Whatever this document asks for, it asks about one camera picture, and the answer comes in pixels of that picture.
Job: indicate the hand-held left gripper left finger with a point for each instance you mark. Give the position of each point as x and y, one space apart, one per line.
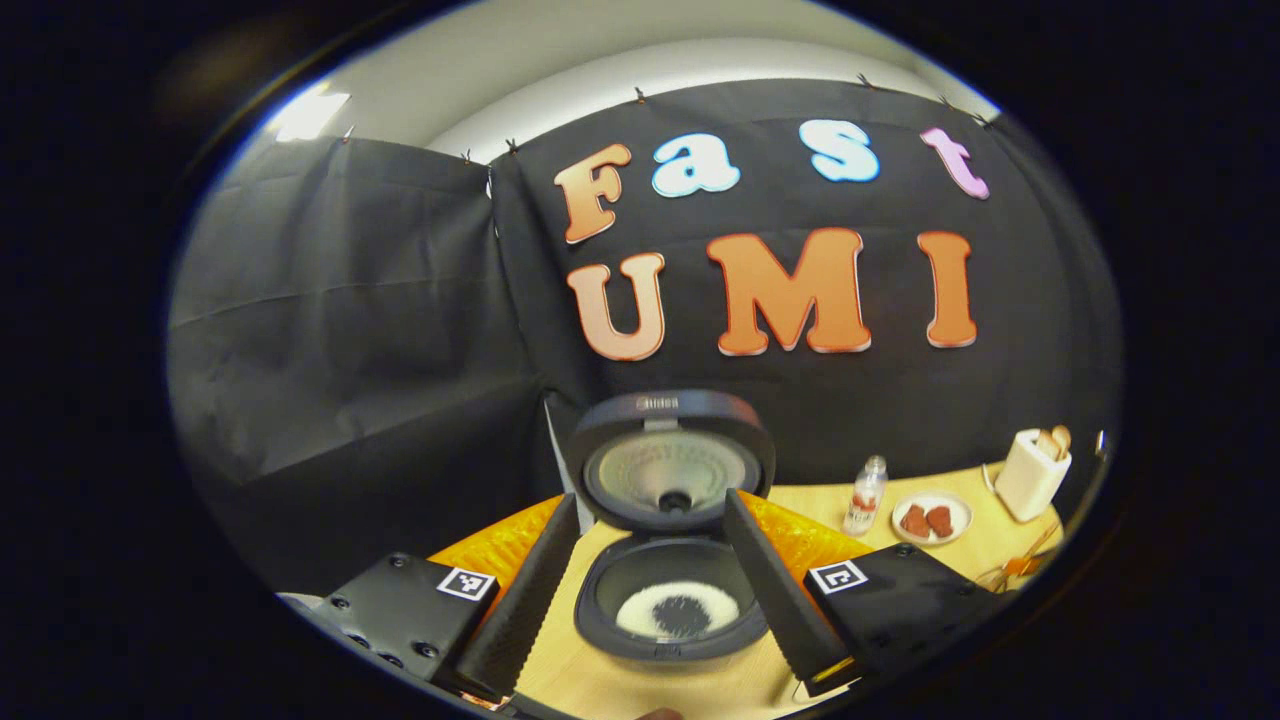
525 620

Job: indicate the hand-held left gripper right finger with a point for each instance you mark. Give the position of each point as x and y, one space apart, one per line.
775 610

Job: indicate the white rice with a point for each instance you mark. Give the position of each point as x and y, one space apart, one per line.
640 612

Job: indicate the black rice cooker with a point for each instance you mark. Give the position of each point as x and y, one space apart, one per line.
610 430

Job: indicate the clear drink bottle red label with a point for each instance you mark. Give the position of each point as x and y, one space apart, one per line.
865 505

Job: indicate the brown meat piece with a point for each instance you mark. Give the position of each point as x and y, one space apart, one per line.
939 521
914 520

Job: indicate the white round plate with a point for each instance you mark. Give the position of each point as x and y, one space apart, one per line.
960 507

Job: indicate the white toaster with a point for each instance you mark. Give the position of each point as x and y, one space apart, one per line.
1025 485

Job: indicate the toasted bread slice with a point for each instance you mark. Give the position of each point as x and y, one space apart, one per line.
1047 444
1062 437

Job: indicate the black backdrop cloth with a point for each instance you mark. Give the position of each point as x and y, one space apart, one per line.
330 330

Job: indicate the ceiling light panel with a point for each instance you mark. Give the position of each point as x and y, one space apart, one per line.
310 115

